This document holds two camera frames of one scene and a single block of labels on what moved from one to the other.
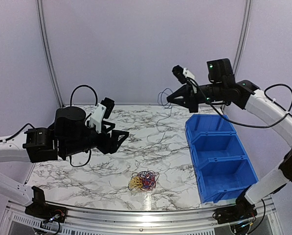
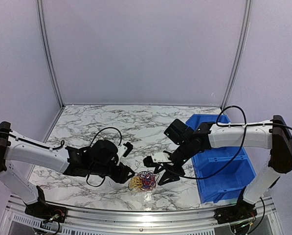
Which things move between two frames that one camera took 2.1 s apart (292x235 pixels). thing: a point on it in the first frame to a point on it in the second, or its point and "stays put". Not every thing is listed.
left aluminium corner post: x=40 y=11 stays put
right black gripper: x=189 y=100 to x=168 y=174
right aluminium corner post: x=241 y=46 stays put
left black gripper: x=112 y=146 to x=121 y=176
